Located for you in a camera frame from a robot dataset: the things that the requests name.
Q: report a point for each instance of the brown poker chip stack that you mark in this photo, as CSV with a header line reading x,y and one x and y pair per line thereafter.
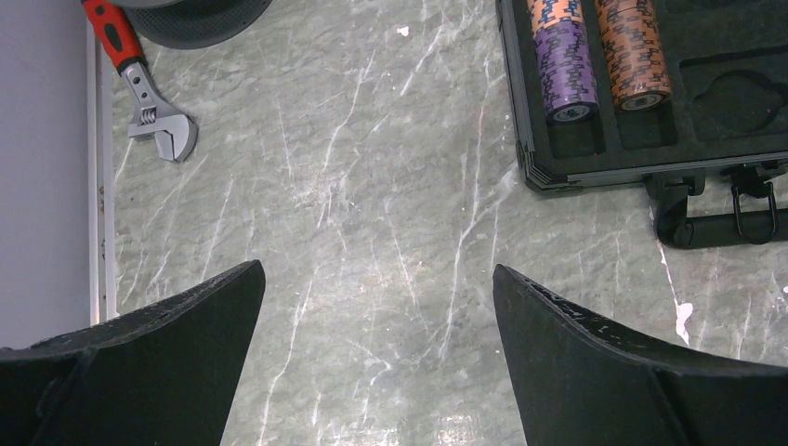
x,y
619,18
637,72

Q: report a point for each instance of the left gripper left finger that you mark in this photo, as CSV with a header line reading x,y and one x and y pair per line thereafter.
x,y
165,374

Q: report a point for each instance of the black filament spool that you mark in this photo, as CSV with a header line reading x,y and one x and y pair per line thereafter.
x,y
191,24

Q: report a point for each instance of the red handled adjustable wrench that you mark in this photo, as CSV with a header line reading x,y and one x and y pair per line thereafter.
x,y
153,117

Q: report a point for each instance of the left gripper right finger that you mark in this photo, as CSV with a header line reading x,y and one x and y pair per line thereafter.
x,y
580,378

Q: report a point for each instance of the black poker case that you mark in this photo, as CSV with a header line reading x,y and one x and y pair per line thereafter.
x,y
707,155

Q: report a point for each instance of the purple poker chip stack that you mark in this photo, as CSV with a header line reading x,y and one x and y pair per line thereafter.
x,y
566,73

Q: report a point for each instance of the orange poker chip stack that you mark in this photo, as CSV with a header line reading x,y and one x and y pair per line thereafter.
x,y
546,13

